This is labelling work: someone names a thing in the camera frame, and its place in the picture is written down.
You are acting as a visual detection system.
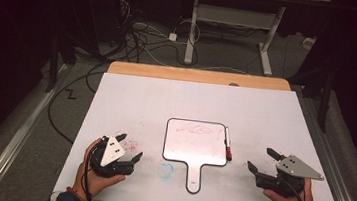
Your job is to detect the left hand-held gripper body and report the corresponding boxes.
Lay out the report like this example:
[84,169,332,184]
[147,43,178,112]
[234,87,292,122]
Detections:
[87,133,138,181]

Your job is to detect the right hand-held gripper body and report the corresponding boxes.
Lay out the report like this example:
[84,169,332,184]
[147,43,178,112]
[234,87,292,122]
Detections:
[252,150,327,201]

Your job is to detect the red whiteboard marker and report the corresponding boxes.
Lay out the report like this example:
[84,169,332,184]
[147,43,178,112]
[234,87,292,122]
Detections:
[220,126,236,162]

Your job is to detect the white paddle whiteboard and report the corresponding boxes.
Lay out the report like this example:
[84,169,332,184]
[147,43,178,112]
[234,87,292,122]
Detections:
[158,116,232,198]

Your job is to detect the person's left hand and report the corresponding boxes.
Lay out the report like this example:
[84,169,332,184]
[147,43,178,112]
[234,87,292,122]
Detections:
[71,134,130,201]

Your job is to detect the white table cover board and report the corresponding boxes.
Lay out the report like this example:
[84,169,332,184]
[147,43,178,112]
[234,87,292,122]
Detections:
[51,67,357,201]

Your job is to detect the black stand leg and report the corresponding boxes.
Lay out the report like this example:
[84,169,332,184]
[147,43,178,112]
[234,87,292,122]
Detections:
[316,66,336,134]
[45,33,63,95]

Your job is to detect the wooden table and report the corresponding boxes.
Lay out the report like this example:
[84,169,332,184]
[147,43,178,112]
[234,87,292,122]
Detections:
[106,59,293,93]

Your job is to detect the small white box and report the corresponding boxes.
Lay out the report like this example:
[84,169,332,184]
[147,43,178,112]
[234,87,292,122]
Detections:
[301,35,318,51]

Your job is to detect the left hand-held gripper cable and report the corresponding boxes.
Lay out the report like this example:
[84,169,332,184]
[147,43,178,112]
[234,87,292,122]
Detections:
[77,142,106,201]

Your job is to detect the metal floor rail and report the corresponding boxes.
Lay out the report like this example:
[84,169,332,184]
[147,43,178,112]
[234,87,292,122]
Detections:
[0,56,75,201]
[285,90,357,201]

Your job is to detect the red bracelet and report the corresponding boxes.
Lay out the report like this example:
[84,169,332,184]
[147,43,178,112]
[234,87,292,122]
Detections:
[64,185,92,201]

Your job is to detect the black floor cable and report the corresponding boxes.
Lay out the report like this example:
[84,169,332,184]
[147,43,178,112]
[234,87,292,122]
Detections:
[43,56,111,149]

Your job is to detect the tangle of floor cables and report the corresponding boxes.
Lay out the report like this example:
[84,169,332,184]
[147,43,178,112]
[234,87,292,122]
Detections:
[112,0,205,70]

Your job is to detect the white desk frame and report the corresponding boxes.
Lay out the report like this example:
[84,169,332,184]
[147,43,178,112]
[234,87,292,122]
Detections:
[169,0,333,83]

